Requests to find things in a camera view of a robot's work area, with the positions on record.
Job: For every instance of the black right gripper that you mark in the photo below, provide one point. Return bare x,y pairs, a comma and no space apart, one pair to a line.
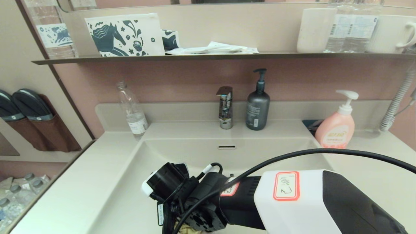
204,219

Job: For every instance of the yellow cleaning mitt black trim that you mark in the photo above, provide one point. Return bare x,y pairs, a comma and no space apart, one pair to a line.
188,230

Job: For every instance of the chrome faucet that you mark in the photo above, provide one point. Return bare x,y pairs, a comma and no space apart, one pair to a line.
225,107

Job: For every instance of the white ceramic sink basin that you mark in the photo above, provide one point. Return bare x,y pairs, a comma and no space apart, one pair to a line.
130,182

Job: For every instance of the grey pump soap bottle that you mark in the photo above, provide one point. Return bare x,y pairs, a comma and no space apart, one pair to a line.
257,110

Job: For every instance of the clear plastic water bottle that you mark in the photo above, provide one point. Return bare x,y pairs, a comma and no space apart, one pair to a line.
134,113

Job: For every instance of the pink pump soap bottle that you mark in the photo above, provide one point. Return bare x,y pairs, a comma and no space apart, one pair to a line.
336,131

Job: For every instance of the brown fabric slipper holder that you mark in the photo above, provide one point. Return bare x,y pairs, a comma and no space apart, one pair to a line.
60,133

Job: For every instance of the white plastic packets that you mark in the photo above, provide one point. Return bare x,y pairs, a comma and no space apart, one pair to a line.
211,49

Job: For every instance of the grey capped water bottle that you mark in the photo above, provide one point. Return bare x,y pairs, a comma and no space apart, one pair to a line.
6,211
38,184
18,195
29,177

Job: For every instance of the white horse print pouch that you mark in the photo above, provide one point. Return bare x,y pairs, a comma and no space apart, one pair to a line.
125,35

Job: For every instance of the dark slipper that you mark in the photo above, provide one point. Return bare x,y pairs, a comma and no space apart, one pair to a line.
31,104
6,107

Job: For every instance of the labelled clear water bottle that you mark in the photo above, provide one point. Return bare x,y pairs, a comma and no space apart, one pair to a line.
339,29
365,29

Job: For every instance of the clear bottle blue print label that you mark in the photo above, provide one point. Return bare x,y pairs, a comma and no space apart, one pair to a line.
53,35

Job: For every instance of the brown wall shelf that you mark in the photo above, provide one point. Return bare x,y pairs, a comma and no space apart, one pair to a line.
195,58

